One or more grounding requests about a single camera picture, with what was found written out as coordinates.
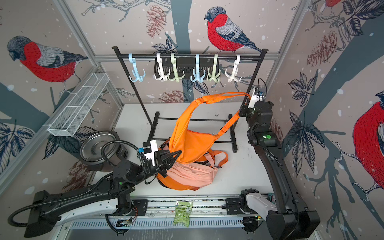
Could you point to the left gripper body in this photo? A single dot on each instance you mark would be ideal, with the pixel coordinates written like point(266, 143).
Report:
point(154, 170)

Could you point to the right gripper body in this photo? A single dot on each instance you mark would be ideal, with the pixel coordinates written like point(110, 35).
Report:
point(248, 112)

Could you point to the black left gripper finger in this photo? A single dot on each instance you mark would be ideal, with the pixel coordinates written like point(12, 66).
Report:
point(159, 156)
point(169, 158)

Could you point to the orange sling bag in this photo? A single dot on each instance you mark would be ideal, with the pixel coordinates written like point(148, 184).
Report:
point(193, 144)

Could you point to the pink waist bag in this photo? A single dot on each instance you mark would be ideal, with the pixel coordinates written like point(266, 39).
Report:
point(205, 165)

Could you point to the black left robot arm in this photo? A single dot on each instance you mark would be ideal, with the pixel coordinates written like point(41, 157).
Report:
point(48, 210)

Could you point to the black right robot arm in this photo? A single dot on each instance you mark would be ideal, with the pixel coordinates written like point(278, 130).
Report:
point(290, 218)

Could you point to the white hook right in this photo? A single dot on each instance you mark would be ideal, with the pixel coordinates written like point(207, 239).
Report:
point(233, 76)

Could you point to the white hook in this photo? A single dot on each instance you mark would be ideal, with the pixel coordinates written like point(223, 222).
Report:
point(233, 76)
point(162, 76)

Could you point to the light green hook right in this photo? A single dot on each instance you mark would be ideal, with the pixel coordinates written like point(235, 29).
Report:
point(212, 74)

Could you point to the light green hook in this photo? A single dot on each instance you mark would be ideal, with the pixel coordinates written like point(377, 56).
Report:
point(176, 77)
point(212, 74)

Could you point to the light blue hook right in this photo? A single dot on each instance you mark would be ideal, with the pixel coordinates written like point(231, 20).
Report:
point(196, 75)

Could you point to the light blue hook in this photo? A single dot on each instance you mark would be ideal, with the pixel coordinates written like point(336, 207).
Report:
point(135, 72)
point(196, 75)

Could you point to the light green hook left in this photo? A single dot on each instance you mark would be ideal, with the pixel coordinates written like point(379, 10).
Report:
point(176, 77)

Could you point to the light blue hook left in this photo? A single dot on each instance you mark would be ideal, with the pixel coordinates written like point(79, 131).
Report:
point(135, 72)

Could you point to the white hook left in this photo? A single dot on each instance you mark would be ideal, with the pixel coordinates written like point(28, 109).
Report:
point(162, 76)

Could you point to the green snack packet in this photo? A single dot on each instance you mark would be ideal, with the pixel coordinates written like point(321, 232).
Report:
point(182, 213)

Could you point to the black metal garment rack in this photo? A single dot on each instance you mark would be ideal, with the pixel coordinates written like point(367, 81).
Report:
point(259, 59)

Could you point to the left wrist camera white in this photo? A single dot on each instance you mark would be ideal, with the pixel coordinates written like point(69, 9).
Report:
point(149, 149)

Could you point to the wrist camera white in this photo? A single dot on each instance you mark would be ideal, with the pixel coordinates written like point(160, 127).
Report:
point(258, 94)
point(149, 149)

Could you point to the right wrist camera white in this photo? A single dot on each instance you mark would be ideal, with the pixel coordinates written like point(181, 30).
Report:
point(258, 94)

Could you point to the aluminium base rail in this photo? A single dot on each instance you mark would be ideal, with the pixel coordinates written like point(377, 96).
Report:
point(217, 211)

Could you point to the white wire mesh basket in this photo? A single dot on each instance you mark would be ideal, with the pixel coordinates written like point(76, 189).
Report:
point(74, 113)

